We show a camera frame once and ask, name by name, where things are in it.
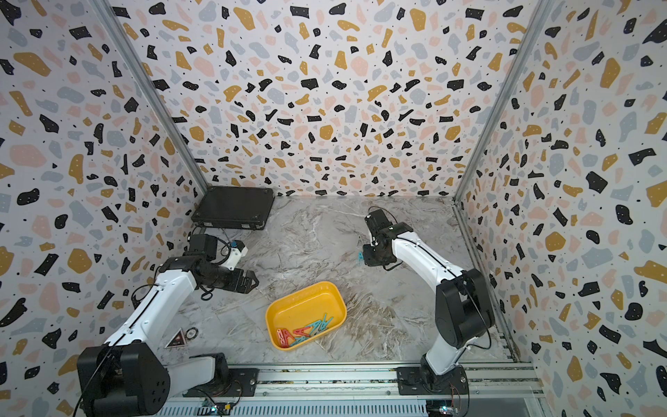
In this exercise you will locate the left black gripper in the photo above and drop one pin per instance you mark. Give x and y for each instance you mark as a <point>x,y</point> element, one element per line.
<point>234,284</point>

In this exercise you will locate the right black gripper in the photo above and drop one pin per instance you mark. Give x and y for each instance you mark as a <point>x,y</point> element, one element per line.
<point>367,261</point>

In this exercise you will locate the yellow plastic storage box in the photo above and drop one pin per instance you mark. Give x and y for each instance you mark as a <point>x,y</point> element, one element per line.
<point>303,307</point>

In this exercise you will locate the red clothespin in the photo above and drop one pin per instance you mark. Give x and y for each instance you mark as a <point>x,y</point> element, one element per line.
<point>304,332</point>
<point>285,338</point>

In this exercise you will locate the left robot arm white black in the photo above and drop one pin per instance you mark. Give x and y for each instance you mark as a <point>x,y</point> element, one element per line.
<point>124,376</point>

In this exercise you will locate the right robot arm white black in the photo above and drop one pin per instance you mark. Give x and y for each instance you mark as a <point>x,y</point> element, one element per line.
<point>463,310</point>

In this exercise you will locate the black flat case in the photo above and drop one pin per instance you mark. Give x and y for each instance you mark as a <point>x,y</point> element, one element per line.
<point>225,207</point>

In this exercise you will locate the warning triangle sticker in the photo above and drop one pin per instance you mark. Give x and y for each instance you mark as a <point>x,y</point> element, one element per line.
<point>178,340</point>

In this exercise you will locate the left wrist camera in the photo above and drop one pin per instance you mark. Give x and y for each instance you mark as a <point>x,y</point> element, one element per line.
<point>237,251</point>

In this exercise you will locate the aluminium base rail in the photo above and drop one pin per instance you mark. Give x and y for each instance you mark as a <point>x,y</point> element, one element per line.
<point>371,389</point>

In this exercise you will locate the right frame post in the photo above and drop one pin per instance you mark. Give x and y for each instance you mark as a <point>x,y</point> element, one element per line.
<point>533,29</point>

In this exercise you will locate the frame post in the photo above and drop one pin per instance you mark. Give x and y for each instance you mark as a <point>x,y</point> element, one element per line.
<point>108,19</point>
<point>533,29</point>

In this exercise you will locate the left frame post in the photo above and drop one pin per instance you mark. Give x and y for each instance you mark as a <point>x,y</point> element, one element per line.
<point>108,19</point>

